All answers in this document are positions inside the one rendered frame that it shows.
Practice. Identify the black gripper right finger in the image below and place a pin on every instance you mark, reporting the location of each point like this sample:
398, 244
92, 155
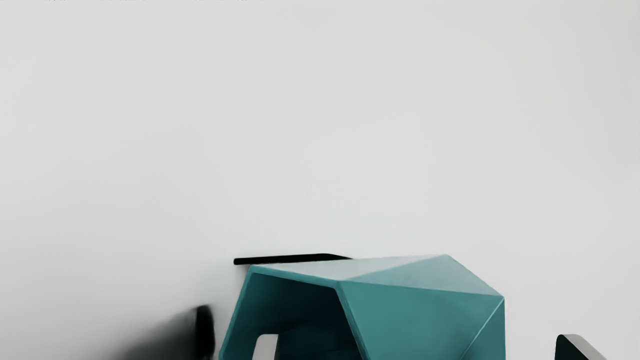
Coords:
572, 350

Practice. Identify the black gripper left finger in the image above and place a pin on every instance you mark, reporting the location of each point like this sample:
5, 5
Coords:
205, 335

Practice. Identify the teal faceted mug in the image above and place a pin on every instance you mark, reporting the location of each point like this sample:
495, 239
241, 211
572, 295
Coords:
415, 320

